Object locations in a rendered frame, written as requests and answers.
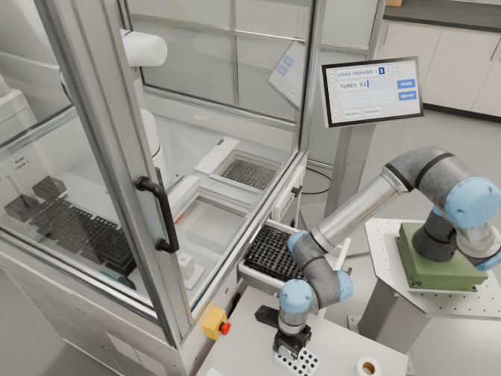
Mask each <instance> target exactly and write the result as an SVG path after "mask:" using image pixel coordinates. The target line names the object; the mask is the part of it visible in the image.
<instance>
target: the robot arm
mask: <svg viewBox="0 0 501 376"><path fill-rule="evenodd" d="M414 189H418V190H419V191H420V192H421V193H422V194H423V195H425V196H426V197H427V198H428V199H429V200H430V201H431V202H432V203H433V206H432V209H431V211H430V213H429V215H428V217H427V219H426V221H425V224H424V225H423V226H422V227H421V228H419V229H417V230H416V231H415V233H414V235H413V237H412V245H413V248H414V249H415V250H416V252H417V253H419V255H420V256H422V257H424V258H426V259H427V260H431V261H433V262H437V263H443V262H447V261H449V260H451V259H452V258H453V256H454V255H455V253H456V249H457V250H458V251H459V252H460V253H461V254H462V255H463V256H464V257H465V258H466V259H467V260H468V261H469V262H470V263H471V264H472V265H473V267H474V268H477V269H478V270H479V271H480V272H486V271H488V270H490V269H492V268H493V267H495V266H497V265H498V264H500V263H501V236H500V233H499V231H498V230H497V229H496V228H495V227H494V226H493V225H491V222H490V219H491V218H492V217H493V216H494V215H495V214H496V213H497V211H498V210H499V208H498V207H500V206H501V192H500V190H499V189H498V188H497V187H496V186H495V185H494V184H493V183H492V182H491V181H489V180H488V179H486V178H484V177H482V176H481V175H480V174H479V173H478V172H476V171H474V170H473V169H472V168H470V167H469V166H468V165H467V164H465V163H464V162H462V161H461V160H460V159H458V158H457V157H456V156H455V155H454V154H452V153H451V152H450V151H448V150H446V149H444V148H439V147H432V146H428V147H421V148H415V149H412V150H410V151H406V152H404V153H402V154H400V155H398V156H396V157H395V158H393V159H391V160H390V161H389V162H387V163H386V164H385V165H384V166H383V167H382V173H380V174H379V175H378V176H377V177H375V178H374V179H373V180H372V181H371V182H370V183H369V184H367V185H366V186H365V187H363V188H362V189H361V190H360V191H358V192H357V193H356V194H355V195H354V196H353V197H352V198H350V199H349V200H348V201H346V202H345V203H344V204H343V205H341V206H340V208H338V209H337V210H336V211H335V212H334V213H332V214H331V215H330V216H328V217H327V218H326V219H325V220H323V221H322V223H320V224H319V225H318V226H317V227H315V228H314V229H313V230H312V231H310V232H309V233H308V232H307V231H298V232H297V233H294V234H293V235H291V237H290V238H289V241H288V247H289V250H290V252H291V253H292V256H293V258H294V259H295V260H296V262H297V264H298V265H299V267H300V269H301V271H302V273H303V274H304V276H305V278H306V279H307V282H305V281H302V280H298V279H292V280H290V281H287V282H286V283H285V284H284V285H283V288H282V290H281V293H280V308H279V310H276V309H274V308H271V307H268V306H265V305H262V306H261V307H260V308H259V309H258V310H257V311H256V312H255V313H254V315H255V317H256V320H257V321H258V322H261V323H263V324H266V325H269V326H271V327H273V328H276V329H278V331H277V333H276V335H275V337H274V344H273V350H274V351H275V352H276V353H278V354H279V355H283V356H284V357H285V358H287V359H289V360H291V361H293V358H295V359H296V360H298V356H299V353H300V351H301V349H302V348H303V347H304V348H305V347H306V345H307V343H308V341H310V339H311V336H312V332H310V331H311V327H310V326H308V325H307V324H306V320H307V316H308V314H310V313H314V312H315V311H318V310H321V309H323V308H325V307H328V306H330V305H333V304H336V303H340V302H341V301H343V300H344V299H347V298H349V297H351V296H352V294H353V283H352V280H351V279H350V276H349V275H348V273H346V272H345V271H344V270H341V269H340V270H335V271H334V270H333V268H332V267H331V265H330V264H329V263H328V261H327V259H326V258H325V256H324V255H325V254H327V253H328V252H329V251H331V250H332V249H333V248H335V247H336V246H337V245H338V244H339V243H340V242H342V241H343V240H344V239H346V238H347V237H348V236H349V235H351V234H352V233H353V232H354V231H356V230H357V229H358V228H360V227H361V226H362V225H363V224H364V223H366V222H367V221H368V220H369V219H371V218H372V217H373V216H375V215H376V214H377V213H378V212H379V211H381V210H382V209H383V208H384V207H386V206H387V205H388V204H390V203H391V202H392V201H393V200H394V199H396V198H397V197H398V196H400V195H401V194H403V193H405V194H409V193H410V192H411V191H412V190H414ZM308 334H309V335H308ZM288 350H289V351H290V352H291V355H290V354H289V353H288ZM294 353H296V354H297V356H295V355H293V354H294ZM292 357H293V358H292Z"/></svg>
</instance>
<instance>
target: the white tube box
mask: <svg viewBox="0 0 501 376"><path fill-rule="evenodd" d="M292 358H293V357H292ZM298 359H299V360H300V365H298V364H297V360H296V359H295V358H293V361H291V360H289V359H287V358H285V357H284V356H283V355H279V354H278V353H276V354H275V355H274V359H273V361H274V362H275V363H276V364H277V365H278V366H280V367H281V368H282V369H284V370H285V371H286V372H288V373H289V374H290V375H291V376H314V374H315V373H316V371H317V370H318V367H319V366H320V364H321V361H322V360H321V359H320V358H319V357H317V356H316V355H314V354H313V353H312V352H311V351H309V350H308V349H306V348H304V347H303V348H302V350H301V351H300V353H299V356H298ZM309 367H310V368H311V369H312V370H311V373H308V372H307V369H308V368H309Z"/></svg>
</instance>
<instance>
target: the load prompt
mask: <svg viewBox="0 0 501 376"><path fill-rule="evenodd" d="M335 73H336V80H337V81H339V80H347V79H354V78H369V77H376V76H384V75H393V72H392V65H384V66H369V67H360V68H352V69H337V70H336V71H335Z"/></svg>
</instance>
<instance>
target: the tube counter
mask: <svg viewBox="0 0 501 376"><path fill-rule="evenodd" d="M388 86H394V79H393V77H389V78H375V79H367V80H359V89H367V88H374V87H388Z"/></svg>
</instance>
